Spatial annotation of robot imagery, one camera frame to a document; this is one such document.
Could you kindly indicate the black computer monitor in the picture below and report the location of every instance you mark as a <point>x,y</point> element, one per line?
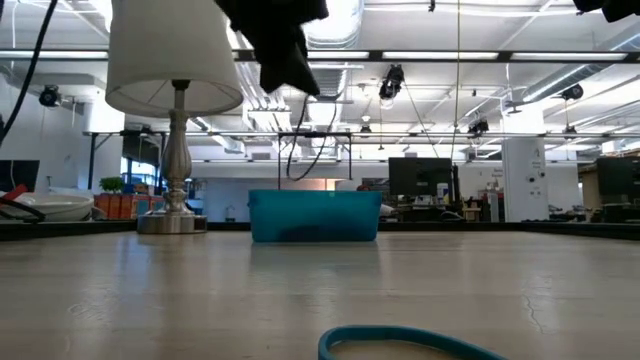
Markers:
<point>420,176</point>
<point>20,175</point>
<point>617,177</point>

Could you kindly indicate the blue rubber band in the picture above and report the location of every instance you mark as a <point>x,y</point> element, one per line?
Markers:
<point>400,332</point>

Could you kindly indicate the black ceiling-mounted camera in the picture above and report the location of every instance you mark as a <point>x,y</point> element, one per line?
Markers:
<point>572,92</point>
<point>49,96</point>
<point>478,126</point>

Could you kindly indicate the white bowl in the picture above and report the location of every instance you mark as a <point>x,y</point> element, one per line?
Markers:
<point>60,207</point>

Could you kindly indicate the black overhead camera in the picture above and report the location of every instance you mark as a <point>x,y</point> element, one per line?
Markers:
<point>392,80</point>

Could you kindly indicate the blue plastic bin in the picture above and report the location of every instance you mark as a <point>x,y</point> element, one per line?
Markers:
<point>315,212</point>

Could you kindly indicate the orange box row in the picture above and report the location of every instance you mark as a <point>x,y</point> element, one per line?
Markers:
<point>112,206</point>

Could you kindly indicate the person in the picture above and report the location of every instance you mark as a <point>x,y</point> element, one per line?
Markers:
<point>363,188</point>

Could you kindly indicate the black aluminium table frame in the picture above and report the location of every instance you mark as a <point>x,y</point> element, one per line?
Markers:
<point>75,230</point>

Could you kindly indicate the white square column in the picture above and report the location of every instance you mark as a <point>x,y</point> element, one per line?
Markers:
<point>525,200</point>

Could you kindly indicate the small potted green plant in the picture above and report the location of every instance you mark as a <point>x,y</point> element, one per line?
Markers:
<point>111,185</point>

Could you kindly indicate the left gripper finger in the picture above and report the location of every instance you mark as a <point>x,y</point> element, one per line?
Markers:
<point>300,65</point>
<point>274,62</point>

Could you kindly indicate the table lamp white shade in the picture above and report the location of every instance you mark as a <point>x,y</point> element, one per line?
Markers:
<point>176,160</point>

